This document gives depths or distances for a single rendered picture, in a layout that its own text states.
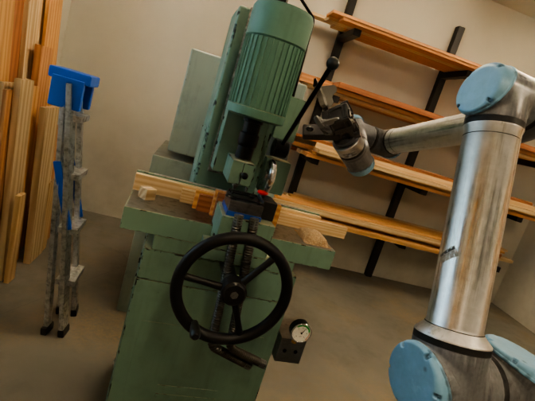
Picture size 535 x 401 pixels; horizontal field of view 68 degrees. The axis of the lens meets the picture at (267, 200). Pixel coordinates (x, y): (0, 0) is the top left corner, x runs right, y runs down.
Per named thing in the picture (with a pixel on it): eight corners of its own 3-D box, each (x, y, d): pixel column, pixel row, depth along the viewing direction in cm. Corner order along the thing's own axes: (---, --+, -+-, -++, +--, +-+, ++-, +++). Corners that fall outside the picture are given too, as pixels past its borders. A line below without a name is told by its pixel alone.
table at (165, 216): (111, 241, 93) (117, 217, 91) (128, 204, 121) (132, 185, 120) (342, 286, 109) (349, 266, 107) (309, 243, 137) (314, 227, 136)
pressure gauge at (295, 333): (286, 347, 114) (294, 322, 112) (283, 339, 117) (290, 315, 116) (306, 350, 116) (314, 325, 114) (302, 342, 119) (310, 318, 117)
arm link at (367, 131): (357, 135, 147) (363, 160, 140) (331, 126, 143) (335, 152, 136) (373, 118, 141) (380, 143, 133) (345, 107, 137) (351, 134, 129)
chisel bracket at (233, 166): (225, 187, 116) (233, 159, 114) (220, 177, 129) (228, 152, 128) (249, 192, 118) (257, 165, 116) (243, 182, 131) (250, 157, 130)
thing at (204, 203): (195, 210, 115) (200, 194, 114) (195, 208, 116) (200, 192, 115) (275, 228, 121) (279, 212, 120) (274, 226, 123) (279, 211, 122)
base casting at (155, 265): (134, 278, 106) (142, 247, 104) (150, 213, 160) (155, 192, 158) (289, 304, 118) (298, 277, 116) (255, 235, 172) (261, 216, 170)
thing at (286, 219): (179, 201, 119) (182, 188, 118) (179, 200, 120) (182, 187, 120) (344, 239, 133) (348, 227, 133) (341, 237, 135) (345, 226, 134)
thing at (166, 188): (132, 188, 117) (135, 173, 116) (133, 187, 119) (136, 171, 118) (317, 231, 133) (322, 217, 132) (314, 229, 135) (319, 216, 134)
